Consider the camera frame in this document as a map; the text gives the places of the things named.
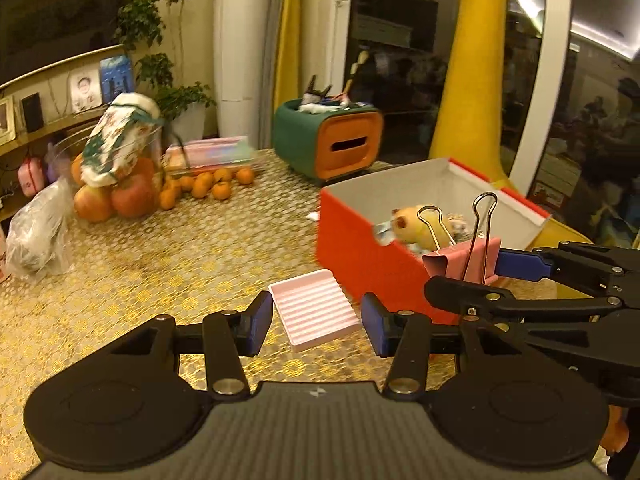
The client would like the blue picture card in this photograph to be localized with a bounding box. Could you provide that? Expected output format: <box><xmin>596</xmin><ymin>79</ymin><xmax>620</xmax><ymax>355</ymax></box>
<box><xmin>99</xmin><ymin>55</ymin><xmax>135</xmax><ymax>103</ymax></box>

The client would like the floral packet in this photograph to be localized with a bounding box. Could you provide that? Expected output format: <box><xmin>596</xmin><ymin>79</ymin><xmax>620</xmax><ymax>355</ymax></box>
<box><xmin>82</xmin><ymin>92</ymin><xmax>163</xmax><ymax>188</ymax></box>

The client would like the small purple object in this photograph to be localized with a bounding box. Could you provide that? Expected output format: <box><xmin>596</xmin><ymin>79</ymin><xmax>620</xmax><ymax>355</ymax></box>
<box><xmin>46</xmin><ymin>146</ymin><xmax>71</xmax><ymax>183</ymax></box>

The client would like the person's right hand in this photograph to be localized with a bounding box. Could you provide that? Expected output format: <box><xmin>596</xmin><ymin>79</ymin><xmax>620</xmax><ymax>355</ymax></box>
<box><xmin>599</xmin><ymin>405</ymin><xmax>630</xmax><ymax>456</ymax></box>

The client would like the wooden photo frame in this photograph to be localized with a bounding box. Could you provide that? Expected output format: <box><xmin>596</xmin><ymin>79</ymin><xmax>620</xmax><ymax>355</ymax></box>
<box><xmin>0</xmin><ymin>97</ymin><xmax>16</xmax><ymax>146</ymax></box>

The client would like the portrait photo frame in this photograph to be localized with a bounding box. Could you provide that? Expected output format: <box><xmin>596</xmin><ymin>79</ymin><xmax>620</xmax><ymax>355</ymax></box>
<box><xmin>69</xmin><ymin>67</ymin><xmax>103</xmax><ymax>113</ymax></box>

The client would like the wooden television cabinet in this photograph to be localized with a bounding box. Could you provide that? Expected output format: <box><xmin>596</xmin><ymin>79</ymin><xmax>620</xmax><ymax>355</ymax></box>
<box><xmin>0</xmin><ymin>45</ymin><xmax>126</xmax><ymax>223</ymax></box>

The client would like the pile of oranges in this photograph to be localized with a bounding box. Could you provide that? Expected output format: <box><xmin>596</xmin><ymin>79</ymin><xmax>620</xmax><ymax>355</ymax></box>
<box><xmin>160</xmin><ymin>166</ymin><xmax>256</xmax><ymax>210</ymax></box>

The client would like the glass fruit bowl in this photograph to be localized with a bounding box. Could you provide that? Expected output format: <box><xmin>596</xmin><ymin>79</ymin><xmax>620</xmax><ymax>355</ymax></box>
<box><xmin>55</xmin><ymin>122</ymin><xmax>167</xmax><ymax>223</ymax></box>

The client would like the white green tissue packet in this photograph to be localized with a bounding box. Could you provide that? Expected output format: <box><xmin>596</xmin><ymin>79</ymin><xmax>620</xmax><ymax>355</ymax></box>
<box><xmin>371</xmin><ymin>221</ymin><xmax>397</xmax><ymax>247</ymax></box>

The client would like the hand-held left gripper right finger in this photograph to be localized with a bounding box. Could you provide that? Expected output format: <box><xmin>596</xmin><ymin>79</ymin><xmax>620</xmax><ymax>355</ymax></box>
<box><xmin>361</xmin><ymin>291</ymin><xmax>506</xmax><ymax>402</ymax></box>

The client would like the yellow curtain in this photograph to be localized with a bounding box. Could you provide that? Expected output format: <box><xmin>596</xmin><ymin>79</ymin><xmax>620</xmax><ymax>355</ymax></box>
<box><xmin>272</xmin><ymin>0</ymin><xmax>307</xmax><ymax>148</ymax></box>

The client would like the small pink pouch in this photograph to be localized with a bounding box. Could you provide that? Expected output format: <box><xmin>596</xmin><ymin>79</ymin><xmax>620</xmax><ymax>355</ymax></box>
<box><xmin>17</xmin><ymin>157</ymin><xmax>45</xmax><ymax>196</ymax></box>

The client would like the green potted plant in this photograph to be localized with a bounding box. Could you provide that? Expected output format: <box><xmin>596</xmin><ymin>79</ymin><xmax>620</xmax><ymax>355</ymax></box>
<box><xmin>112</xmin><ymin>0</ymin><xmax>217</xmax><ymax>141</ymax></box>

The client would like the red storage box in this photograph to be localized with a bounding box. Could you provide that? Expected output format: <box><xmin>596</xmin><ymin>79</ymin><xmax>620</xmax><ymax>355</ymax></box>
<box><xmin>316</xmin><ymin>157</ymin><xmax>551</xmax><ymax>326</ymax></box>

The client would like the plush bunny head toy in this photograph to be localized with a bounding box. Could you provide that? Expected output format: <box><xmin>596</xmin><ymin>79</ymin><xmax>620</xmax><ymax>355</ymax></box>
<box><xmin>390</xmin><ymin>205</ymin><xmax>456</xmax><ymax>253</ymax></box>

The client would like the clear plastic bag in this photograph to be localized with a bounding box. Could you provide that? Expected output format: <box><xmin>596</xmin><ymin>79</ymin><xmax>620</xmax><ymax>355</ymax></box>
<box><xmin>6</xmin><ymin>180</ymin><xmax>75</xmax><ymax>281</ymax></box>

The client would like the gold lace covered desktop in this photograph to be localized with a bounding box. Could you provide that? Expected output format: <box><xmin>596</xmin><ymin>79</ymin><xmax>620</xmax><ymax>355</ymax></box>
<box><xmin>0</xmin><ymin>147</ymin><xmax>601</xmax><ymax>396</ymax></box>

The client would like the red apple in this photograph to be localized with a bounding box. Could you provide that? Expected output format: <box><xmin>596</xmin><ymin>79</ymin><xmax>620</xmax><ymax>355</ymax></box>
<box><xmin>74</xmin><ymin>185</ymin><xmax>113</xmax><ymax>224</ymax></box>
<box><xmin>111</xmin><ymin>172</ymin><xmax>157</xmax><ymax>219</ymax></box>

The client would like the pink ribbed soap dish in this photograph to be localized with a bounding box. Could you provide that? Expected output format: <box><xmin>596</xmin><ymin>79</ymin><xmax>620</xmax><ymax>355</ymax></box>
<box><xmin>268</xmin><ymin>269</ymin><xmax>362</xmax><ymax>352</ymax></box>

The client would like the small black speaker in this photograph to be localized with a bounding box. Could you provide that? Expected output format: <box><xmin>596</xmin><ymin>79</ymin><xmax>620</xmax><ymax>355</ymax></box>
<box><xmin>21</xmin><ymin>92</ymin><xmax>45</xmax><ymax>133</ymax></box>

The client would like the orange and green tissue box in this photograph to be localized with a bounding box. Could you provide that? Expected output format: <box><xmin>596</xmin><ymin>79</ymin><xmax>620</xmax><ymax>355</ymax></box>
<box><xmin>272</xmin><ymin>97</ymin><xmax>385</xmax><ymax>184</ymax></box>

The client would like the pink binder clip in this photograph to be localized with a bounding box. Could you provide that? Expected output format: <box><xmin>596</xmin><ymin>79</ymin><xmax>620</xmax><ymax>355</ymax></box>
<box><xmin>422</xmin><ymin>192</ymin><xmax>502</xmax><ymax>286</ymax></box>

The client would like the white framed glass door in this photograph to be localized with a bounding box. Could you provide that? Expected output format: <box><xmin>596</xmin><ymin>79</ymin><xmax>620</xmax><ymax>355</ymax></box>
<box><xmin>345</xmin><ymin>0</ymin><xmax>640</xmax><ymax>253</ymax></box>

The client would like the white standing air conditioner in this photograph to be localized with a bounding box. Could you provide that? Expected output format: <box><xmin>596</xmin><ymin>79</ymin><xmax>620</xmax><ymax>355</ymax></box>
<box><xmin>214</xmin><ymin>0</ymin><xmax>276</xmax><ymax>137</ymax></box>

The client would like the black television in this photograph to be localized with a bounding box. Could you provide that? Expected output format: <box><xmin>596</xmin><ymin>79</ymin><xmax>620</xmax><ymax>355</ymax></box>
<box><xmin>0</xmin><ymin>0</ymin><xmax>136</xmax><ymax>91</ymax></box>

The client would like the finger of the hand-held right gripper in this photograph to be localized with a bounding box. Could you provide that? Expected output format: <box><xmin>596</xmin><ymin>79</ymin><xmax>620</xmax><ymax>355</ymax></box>
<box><xmin>497</xmin><ymin>242</ymin><xmax>640</xmax><ymax>307</ymax></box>
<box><xmin>424</xmin><ymin>275</ymin><xmax>626</xmax><ymax>367</ymax></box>

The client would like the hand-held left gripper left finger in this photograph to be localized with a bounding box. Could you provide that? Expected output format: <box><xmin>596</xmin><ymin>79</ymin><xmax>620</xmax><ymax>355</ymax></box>
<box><xmin>107</xmin><ymin>290</ymin><xmax>275</xmax><ymax>402</ymax></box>

